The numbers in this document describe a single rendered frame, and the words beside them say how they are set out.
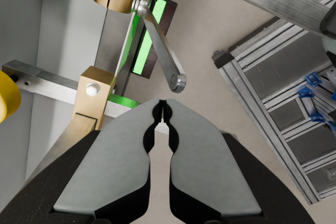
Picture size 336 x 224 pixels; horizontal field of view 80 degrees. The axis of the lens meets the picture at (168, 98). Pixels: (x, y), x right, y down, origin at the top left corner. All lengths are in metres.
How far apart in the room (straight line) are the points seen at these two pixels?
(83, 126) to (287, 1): 0.34
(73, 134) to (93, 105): 0.06
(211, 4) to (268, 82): 0.48
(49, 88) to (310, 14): 0.39
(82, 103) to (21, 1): 0.25
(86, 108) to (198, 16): 0.89
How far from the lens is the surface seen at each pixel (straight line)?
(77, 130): 0.35
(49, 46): 0.60
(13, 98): 0.35
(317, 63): 1.20
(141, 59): 0.45
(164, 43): 0.16
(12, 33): 0.52
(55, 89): 0.39
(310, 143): 1.47
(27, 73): 0.40
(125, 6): 0.27
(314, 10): 0.33
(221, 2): 1.17
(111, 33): 0.45
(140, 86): 1.26
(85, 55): 0.57
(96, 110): 0.37
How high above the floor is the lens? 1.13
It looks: 62 degrees down
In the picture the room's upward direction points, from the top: 180 degrees clockwise
